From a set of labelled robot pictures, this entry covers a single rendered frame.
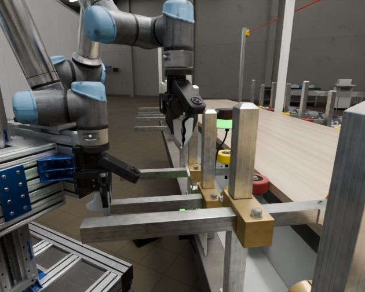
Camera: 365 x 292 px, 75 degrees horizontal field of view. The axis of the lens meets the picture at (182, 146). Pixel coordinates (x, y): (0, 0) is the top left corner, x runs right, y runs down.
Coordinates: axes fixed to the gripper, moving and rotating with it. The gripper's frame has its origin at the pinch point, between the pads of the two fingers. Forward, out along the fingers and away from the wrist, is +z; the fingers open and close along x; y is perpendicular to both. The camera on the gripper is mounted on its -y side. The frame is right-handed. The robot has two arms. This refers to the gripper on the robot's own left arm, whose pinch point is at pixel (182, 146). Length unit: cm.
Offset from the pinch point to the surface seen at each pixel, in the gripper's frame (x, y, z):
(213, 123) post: -8.6, -2.1, -5.8
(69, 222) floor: 30, 147, 101
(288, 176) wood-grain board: -30.5, -11.5, 10.8
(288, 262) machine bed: -22.2, -20.9, 31.3
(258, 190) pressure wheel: -17.6, -12.1, 12.2
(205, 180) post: -6.8, -1.5, 11.1
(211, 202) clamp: -4.5, -8.4, 14.3
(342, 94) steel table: -589, 283, 21
